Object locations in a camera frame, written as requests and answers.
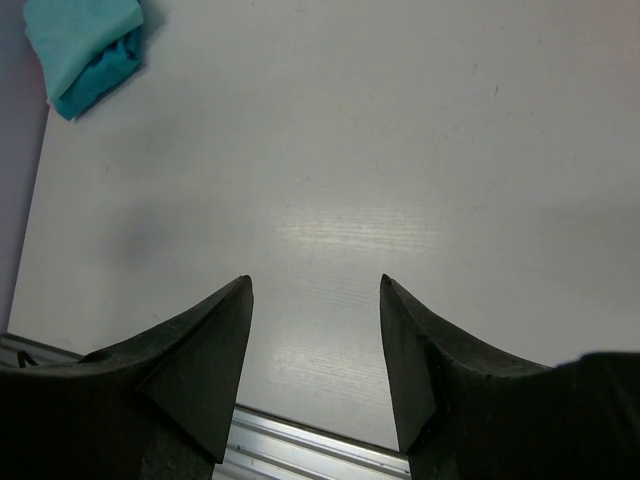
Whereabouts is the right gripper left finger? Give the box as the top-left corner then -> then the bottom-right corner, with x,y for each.
1,275 -> 254,479

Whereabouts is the folded teal t-shirt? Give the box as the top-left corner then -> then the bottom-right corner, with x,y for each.
53,27 -> 142,120

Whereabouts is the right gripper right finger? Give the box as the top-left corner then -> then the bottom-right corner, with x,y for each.
379,276 -> 639,479

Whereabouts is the aluminium rail frame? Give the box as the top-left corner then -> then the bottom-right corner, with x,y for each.
1,335 -> 409,479

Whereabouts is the mint green t-shirt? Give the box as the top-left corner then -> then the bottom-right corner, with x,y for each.
23,0 -> 144,101

